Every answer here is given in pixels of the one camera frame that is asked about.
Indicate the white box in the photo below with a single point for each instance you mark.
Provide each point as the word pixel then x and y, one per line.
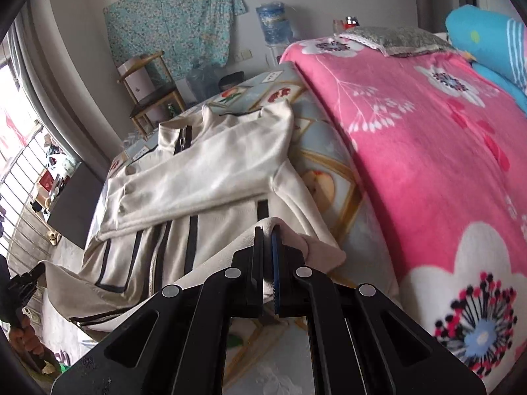
pixel 136 80

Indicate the blue water jug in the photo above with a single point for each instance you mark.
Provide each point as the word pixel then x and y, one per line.
pixel 272 24

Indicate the grey curtain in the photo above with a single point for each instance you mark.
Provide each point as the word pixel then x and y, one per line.
pixel 66 90

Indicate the metal railing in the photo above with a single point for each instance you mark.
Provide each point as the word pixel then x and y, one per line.
pixel 20 214

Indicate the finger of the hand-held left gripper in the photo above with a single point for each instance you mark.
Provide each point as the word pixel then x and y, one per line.
pixel 36 272

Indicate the grey pillow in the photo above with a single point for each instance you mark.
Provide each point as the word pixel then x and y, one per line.
pixel 403 41

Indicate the teal floral wall cloth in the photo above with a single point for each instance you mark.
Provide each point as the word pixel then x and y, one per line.
pixel 173 20

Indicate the empty clear water jug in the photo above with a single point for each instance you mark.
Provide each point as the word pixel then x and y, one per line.
pixel 201 82

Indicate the fruit print bed sheet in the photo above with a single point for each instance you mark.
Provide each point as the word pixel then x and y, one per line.
pixel 325 214

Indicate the pink floral blanket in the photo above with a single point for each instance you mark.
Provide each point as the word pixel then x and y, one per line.
pixel 411 152

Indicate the person's left hand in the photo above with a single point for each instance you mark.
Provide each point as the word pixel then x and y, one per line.
pixel 26 335

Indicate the white water dispenser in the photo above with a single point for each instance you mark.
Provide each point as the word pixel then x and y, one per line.
pixel 276 54

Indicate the wall socket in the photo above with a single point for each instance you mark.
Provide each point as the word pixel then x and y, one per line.
pixel 243 54

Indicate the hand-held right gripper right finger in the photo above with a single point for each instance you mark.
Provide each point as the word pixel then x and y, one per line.
pixel 276 271

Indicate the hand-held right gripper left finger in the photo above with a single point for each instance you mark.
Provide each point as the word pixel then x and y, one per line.
pixel 257 271

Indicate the wooden chair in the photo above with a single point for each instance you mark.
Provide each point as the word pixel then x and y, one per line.
pixel 152 103

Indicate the red box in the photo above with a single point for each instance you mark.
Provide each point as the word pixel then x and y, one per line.
pixel 47 182

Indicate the dark cabinet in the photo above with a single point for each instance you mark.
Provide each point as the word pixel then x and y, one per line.
pixel 74 205

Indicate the black round object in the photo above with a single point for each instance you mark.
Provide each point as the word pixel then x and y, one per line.
pixel 231 81

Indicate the blue plush pillow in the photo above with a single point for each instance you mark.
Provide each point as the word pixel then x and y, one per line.
pixel 486 45

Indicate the beige slipper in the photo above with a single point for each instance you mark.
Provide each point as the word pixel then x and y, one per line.
pixel 54 238

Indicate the cream zip jacket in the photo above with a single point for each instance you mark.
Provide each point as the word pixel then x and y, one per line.
pixel 206 181

